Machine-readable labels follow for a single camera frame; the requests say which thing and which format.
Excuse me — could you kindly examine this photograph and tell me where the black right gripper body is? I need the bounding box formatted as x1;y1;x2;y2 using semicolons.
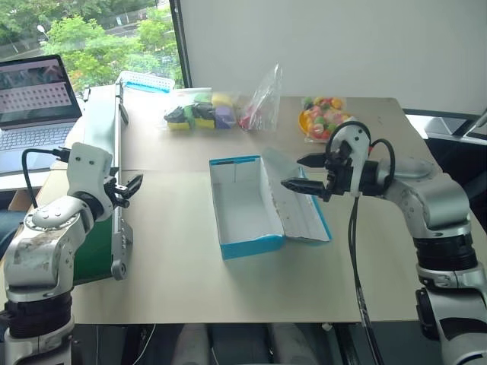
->
321;154;358;203

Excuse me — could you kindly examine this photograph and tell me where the white perforated plastic basket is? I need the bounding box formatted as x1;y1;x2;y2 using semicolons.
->
115;70;177;95

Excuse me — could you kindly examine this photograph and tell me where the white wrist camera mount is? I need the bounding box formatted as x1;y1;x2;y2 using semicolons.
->
329;122;372;195
67;142;115;214

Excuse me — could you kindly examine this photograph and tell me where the blue white box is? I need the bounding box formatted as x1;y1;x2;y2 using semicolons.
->
208;147;333;262

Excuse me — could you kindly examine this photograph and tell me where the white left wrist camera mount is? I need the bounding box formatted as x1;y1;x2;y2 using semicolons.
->
67;142;115;214

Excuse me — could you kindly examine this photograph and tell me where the bag of colourful candy balls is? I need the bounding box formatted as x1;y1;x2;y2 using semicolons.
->
297;95;357;145

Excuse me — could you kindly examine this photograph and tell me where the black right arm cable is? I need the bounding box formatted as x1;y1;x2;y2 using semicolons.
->
326;120;397;365

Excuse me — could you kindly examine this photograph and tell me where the clear bag of sponges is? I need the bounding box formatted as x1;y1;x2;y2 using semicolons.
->
162;87;244;133

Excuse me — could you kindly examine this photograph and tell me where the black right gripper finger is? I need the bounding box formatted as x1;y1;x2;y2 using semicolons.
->
280;177;329;198
296;152;329;169

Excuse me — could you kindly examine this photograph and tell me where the grey open laptop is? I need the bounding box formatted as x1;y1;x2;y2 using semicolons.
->
0;54;85;176

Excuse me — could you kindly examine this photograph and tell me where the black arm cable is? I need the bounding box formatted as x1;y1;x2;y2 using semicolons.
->
326;120;397;365
21;148;72;209

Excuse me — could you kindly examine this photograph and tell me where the brown cardboard box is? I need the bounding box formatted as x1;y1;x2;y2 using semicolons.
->
7;186;40;212

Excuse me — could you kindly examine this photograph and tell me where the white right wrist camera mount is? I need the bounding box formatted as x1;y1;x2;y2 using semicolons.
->
329;122;372;195

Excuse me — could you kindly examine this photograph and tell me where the green conveyor belt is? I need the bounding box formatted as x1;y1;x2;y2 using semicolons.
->
72;81;135;287

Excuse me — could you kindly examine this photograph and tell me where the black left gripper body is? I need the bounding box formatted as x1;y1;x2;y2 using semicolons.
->
102;175;126;209

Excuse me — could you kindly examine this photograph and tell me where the black window frame post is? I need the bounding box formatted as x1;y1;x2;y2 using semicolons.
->
168;0;194;90

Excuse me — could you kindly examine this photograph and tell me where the thin white cable under table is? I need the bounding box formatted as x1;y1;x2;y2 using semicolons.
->
133;323;158;365

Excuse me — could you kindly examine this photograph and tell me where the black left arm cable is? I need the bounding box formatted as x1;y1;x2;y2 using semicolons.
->
21;148;72;209

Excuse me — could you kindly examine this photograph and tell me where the clear bag with red pieces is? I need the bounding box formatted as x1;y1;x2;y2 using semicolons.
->
235;62;284;134

